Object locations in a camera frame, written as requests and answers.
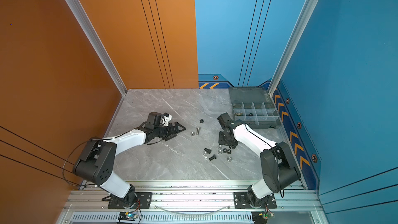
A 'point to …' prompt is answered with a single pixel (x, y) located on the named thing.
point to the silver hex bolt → (197, 130)
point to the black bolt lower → (212, 157)
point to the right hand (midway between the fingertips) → (222, 142)
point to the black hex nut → (201, 121)
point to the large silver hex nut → (193, 134)
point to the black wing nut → (251, 114)
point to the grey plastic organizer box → (254, 106)
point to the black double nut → (227, 151)
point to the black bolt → (208, 150)
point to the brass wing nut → (239, 114)
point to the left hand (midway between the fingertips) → (182, 130)
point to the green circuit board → (127, 216)
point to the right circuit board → (260, 217)
